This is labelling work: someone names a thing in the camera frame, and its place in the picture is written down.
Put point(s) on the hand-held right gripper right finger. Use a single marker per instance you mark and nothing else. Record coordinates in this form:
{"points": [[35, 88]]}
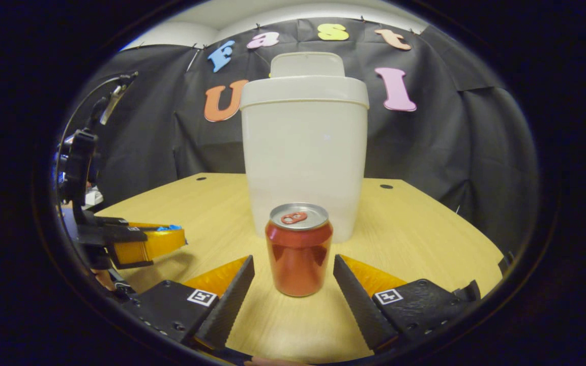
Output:
{"points": [[359, 305]]}

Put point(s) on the wooden desktop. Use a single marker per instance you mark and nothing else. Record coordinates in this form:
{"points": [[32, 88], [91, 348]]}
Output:
{"points": [[405, 234]]}

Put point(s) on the red pop can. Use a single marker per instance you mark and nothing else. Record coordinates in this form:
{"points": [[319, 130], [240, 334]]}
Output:
{"points": [[298, 259]]}

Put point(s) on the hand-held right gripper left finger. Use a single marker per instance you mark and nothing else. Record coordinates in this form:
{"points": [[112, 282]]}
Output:
{"points": [[227, 305]]}

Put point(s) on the white crumpled paper sheets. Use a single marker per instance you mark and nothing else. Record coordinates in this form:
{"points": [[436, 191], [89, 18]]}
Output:
{"points": [[94, 197]]}

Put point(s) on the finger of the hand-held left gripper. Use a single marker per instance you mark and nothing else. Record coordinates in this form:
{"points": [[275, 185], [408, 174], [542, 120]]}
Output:
{"points": [[155, 246], [145, 225]]}

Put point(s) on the black backdrop cloth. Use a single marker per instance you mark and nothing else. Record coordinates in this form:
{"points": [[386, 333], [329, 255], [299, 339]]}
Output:
{"points": [[425, 142]]}

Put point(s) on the white desktop garbage bin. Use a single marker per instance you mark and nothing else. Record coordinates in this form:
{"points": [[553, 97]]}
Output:
{"points": [[303, 152]]}

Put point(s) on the blue paper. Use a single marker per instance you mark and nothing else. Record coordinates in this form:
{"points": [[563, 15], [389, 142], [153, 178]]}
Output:
{"points": [[168, 228]]}

